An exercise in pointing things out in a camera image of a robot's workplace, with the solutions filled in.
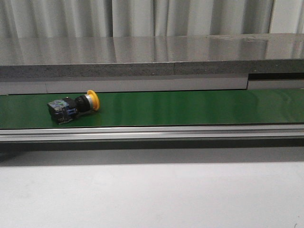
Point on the grey rear conveyor rail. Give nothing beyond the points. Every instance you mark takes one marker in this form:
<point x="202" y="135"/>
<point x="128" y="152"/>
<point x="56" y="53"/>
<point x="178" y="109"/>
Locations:
<point x="124" y="84"/>

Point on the grey rear rail right segment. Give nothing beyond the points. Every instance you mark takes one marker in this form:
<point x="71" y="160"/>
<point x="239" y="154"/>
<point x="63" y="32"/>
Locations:
<point x="275" y="84"/>

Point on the white pleated curtain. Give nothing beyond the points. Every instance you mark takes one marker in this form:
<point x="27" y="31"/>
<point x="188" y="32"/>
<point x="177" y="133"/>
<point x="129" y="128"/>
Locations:
<point x="147" y="18"/>

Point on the aluminium front conveyor rail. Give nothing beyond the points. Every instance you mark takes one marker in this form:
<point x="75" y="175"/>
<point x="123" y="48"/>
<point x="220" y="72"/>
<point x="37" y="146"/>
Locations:
<point x="155" y="132"/>

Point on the green conveyor belt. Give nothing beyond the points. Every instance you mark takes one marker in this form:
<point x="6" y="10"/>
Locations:
<point x="162" y="108"/>

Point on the yellow-capped black push button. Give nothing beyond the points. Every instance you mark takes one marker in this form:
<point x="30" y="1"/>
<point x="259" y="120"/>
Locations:
<point x="67" y="109"/>

